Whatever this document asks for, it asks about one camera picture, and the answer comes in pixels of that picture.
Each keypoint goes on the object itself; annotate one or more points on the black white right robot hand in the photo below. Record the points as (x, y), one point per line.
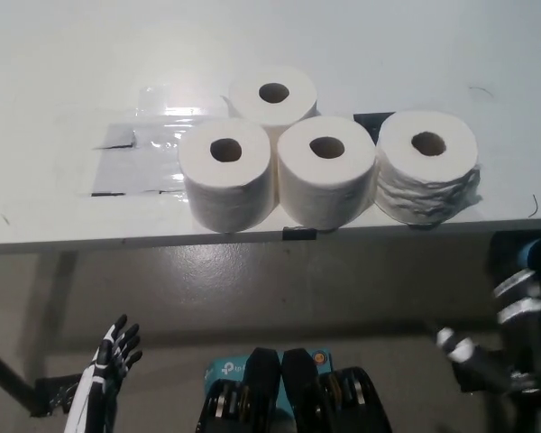
(460, 347)

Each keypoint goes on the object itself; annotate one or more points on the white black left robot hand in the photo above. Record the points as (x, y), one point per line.
(90, 388)

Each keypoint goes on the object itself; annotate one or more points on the smooth white toilet paper roll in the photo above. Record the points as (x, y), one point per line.
(324, 185)
(227, 189)
(275, 115)

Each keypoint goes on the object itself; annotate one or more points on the black floor tape patch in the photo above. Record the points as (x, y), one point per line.
(49, 392)
(464, 381)

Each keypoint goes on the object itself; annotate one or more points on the black table leg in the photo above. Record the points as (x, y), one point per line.
(4, 370)

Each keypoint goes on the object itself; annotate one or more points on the teal tp-link box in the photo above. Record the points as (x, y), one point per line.
(225, 372)

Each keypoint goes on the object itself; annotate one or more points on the small black tape strip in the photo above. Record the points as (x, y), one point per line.
(299, 233)

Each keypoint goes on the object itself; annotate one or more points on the grey tape patch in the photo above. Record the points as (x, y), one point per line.
(126, 171)

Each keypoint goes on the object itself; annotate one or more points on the black tape patch on table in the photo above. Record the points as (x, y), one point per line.
(369, 119)

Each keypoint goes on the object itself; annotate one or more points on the clear glossy tape sheet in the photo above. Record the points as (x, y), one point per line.
(171, 117)

